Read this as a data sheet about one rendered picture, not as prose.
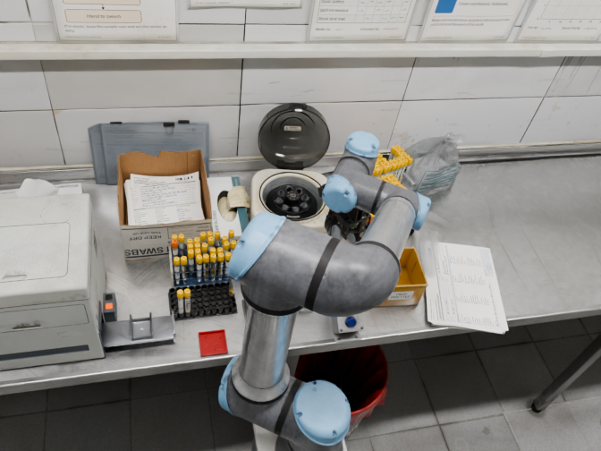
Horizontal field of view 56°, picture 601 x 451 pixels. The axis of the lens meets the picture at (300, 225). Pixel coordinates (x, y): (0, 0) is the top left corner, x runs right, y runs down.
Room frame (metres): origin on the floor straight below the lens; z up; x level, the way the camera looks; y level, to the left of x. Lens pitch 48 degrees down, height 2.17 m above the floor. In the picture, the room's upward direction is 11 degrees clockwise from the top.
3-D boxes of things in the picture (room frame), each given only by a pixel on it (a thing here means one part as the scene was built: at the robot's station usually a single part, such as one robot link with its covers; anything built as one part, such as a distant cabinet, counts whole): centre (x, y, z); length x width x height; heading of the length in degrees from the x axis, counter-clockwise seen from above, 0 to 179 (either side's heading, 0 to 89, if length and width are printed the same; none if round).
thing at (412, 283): (1.01, -0.29, 0.93); 0.13 x 0.13 x 0.10; 17
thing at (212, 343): (0.73, 0.16, 0.88); 0.07 x 0.07 x 0.01; 21
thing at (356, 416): (0.99, -0.21, 0.22); 0.38 x 0.37 x 0.44; 111
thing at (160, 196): (1.10, 0.40, 0.95); 0.29 x 0.25 x 0.15; 21
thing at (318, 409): (0.50, -0.11, 1.07); 0.13 x 0.12 x 0.14; 75
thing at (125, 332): (0.70, 0.36, 0.92); 0.21 x 0.07 x 0.05; 111
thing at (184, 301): (0.84, 0.22, 0.93); 0.17 x 0.09 x 0.11; 111
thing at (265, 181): (1.17, 0.03, 0.94); 0.30 x 0.24 x 0.12; 12
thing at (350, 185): (0.90, -0.09, 1.34); 0.11 x 0.11 x 0.08; 75
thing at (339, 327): (0.87, -0.16, 0.92); 0.13 x 0.07 x 0.08; 21
